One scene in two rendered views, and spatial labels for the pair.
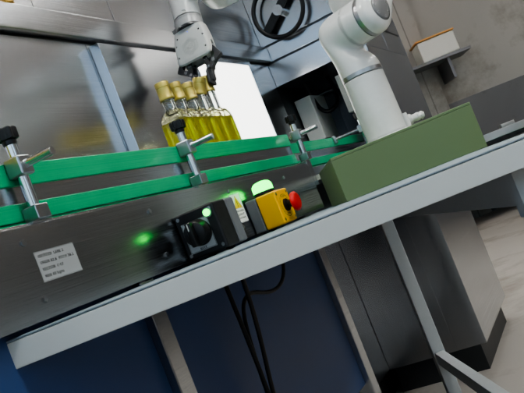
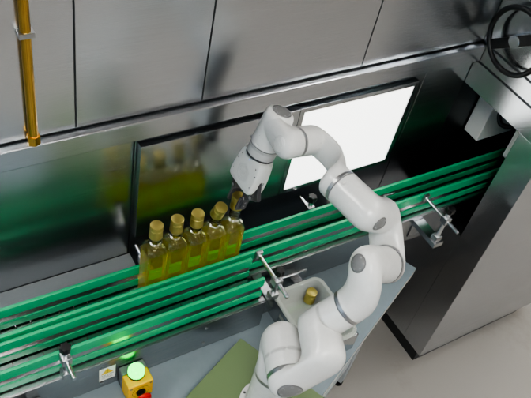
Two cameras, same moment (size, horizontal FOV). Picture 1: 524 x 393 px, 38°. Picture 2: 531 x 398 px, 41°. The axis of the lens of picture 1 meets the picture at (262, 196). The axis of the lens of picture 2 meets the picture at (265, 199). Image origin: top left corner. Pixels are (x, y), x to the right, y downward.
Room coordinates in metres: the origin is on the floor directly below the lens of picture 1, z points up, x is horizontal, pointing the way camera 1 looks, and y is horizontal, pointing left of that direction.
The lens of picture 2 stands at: (0.81, -0.61, 2.51)
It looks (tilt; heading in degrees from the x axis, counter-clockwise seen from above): 45 degrees down; 26
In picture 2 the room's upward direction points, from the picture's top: 14 degrees clockwise
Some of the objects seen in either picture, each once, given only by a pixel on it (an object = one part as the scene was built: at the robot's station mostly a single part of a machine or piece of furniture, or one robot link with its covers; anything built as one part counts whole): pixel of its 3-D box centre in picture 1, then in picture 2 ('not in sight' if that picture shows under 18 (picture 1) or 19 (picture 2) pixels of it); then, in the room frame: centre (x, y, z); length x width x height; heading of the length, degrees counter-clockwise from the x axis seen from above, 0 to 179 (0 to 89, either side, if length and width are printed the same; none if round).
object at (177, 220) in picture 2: (176, 92); (176, 224); (1.79, 0.10, 1.14); 0.04 x 0.04 x 0.04
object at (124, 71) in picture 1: (204, 109); (280, 152); (2.20, 0.06, 1.15); 0.90 x 0.03 x 0.34; 156
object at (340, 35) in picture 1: (352, 43); (280, 357); (1.69, -0.32, 1.08); 0.13 x 0.10 x 0.16; 43
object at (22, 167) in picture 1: (35, 168); not in sight; (0.98, 0.26, 0.94); 0.07 x 0.04 x 0.13; 66
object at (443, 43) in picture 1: (434, 49); not in sight; (8.30, -2.37, 1.90); 0.45 x 0.38 x 0.25; 91
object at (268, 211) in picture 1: (272, 211); (135, 381); (1.55, -0.01, 0.79); 0.07 x 0.07 x 0.07; 66
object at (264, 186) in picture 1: (262, 188); (136, 370); (1.55, -0.01, 0.84); 0.05 x 0.05 x 0.03
